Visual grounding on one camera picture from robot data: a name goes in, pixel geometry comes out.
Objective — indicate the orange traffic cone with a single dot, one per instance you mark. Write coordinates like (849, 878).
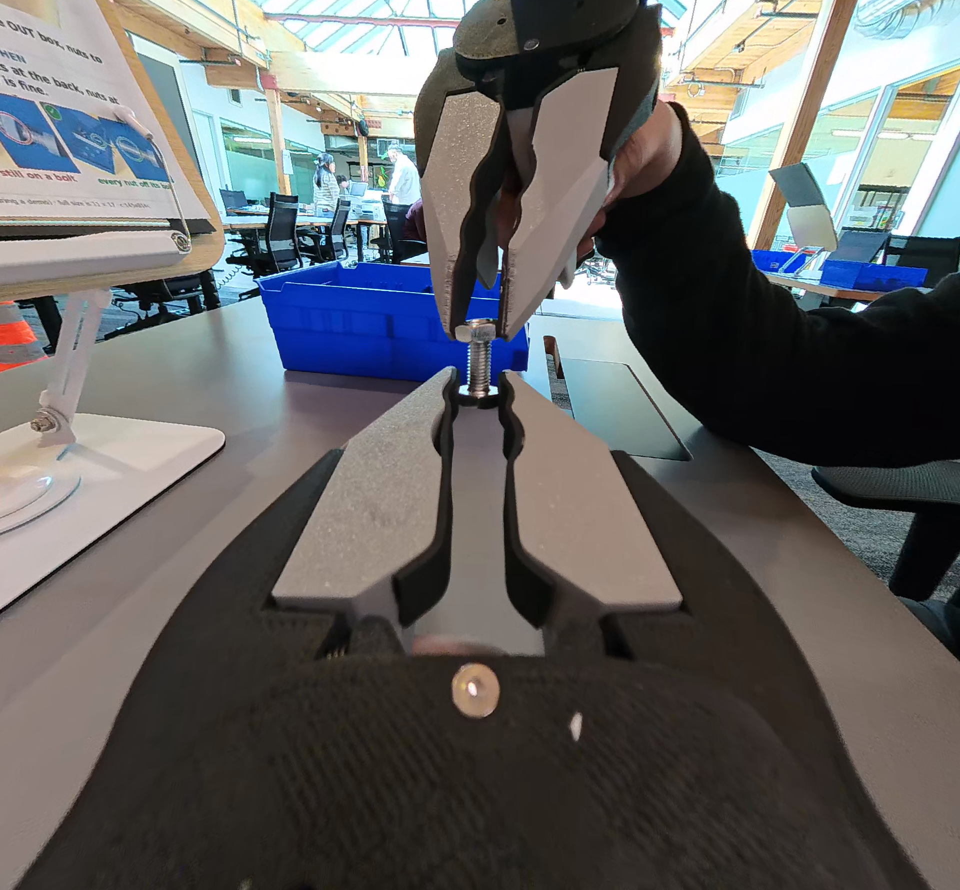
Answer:
(19, 335)

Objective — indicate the silver hex bolt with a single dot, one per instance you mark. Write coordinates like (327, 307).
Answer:
(479, 365)

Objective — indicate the white document stand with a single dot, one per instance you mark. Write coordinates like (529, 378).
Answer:
(112, 470)

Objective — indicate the silver hex nut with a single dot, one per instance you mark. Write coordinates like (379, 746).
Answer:
(475, 331)

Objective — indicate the printed instruction sheet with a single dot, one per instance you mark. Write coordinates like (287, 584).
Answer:
(67, 117)

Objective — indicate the grey display board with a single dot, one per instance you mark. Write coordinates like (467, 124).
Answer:
(806, 204)

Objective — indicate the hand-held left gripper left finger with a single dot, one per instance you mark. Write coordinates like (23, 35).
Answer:
(375, 515)

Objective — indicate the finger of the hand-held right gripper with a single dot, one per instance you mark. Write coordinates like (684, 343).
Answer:
(461, 177)
(570, 177)

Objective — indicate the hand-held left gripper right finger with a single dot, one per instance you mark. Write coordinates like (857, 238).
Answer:
(577, 522)

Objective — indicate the person's right leg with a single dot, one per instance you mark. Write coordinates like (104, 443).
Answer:
(937, 624)

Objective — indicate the person's right forearm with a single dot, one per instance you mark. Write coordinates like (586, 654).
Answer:
(750, 350)

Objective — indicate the person's right hand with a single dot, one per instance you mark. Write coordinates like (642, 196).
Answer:
(649, 155)

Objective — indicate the wooden backing board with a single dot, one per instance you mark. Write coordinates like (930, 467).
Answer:
(202, 211)

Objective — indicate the black office chair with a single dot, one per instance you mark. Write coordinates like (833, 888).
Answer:
(281, 230)
(900, 500)
(394, 226)
(336, 230)

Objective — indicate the blue plastic bin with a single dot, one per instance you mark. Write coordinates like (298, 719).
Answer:
(780, 261)
(874, 276)
(352, 335)

